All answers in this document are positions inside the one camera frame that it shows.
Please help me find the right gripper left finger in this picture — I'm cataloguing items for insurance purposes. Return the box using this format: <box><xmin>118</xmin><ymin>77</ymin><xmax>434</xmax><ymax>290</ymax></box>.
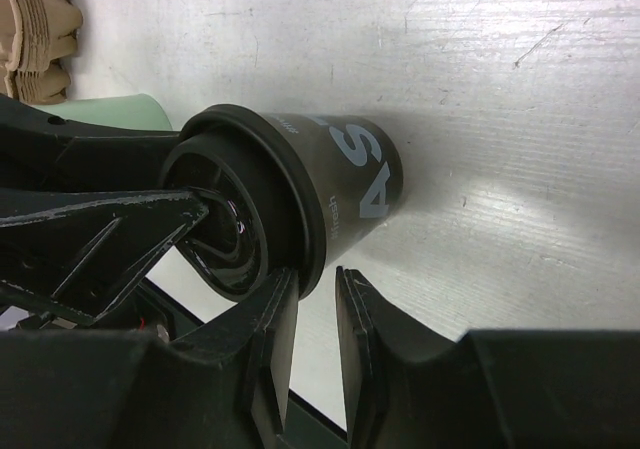
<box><xmin>170</xmin><ymin>268</ymin><xmax>299</xmax><ymax>448</ymax></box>

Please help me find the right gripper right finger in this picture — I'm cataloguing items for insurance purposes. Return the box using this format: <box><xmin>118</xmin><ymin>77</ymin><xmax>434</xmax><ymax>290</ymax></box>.
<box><xmin>335</xmin><ymin>268</ymin><xmax>639</xmax><ymax>448</ymax></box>

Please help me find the black cup lid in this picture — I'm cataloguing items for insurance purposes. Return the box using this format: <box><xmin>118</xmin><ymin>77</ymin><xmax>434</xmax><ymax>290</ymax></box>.
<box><xmin>159</xmin><ymin>104</ymin><xmax>327</xmax><ymax>302</ymax></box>

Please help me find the green straw holder cup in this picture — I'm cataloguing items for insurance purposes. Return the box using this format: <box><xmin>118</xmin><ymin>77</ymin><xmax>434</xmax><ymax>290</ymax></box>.
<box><xmin>34</xmin><ymin>94</ymin><xmax>173</xmax><ymax>131</ymax></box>

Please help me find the brown cardboard cup carrier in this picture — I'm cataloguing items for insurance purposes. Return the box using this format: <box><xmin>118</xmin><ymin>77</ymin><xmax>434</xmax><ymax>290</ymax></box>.
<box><xmin>1</xmin><ymin>0</ymin><xmax>83</xmax><ymax>105</ymax></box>

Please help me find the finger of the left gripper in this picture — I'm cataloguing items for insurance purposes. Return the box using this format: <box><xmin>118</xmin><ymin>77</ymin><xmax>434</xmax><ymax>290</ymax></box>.
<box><xmin>1</xmin><ymin>95</ymin><xmax>179</xmax><ymax>189</ymax></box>
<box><xmin>1</xmin><ymin>189</ymin><xmax>208</xmax><ymax>326</ymax></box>

